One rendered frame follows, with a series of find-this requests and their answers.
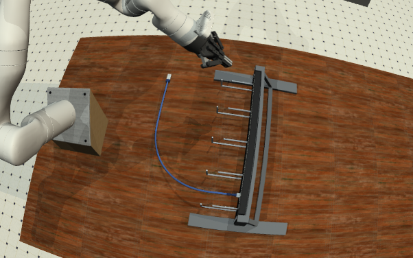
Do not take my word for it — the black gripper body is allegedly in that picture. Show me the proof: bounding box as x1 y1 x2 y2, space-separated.
184 35 215 58

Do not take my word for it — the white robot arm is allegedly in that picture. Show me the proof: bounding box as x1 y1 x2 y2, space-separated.
0 0 214 166

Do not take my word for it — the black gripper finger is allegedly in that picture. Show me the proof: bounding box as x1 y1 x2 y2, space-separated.
199 45 232 68
208 31 233 63

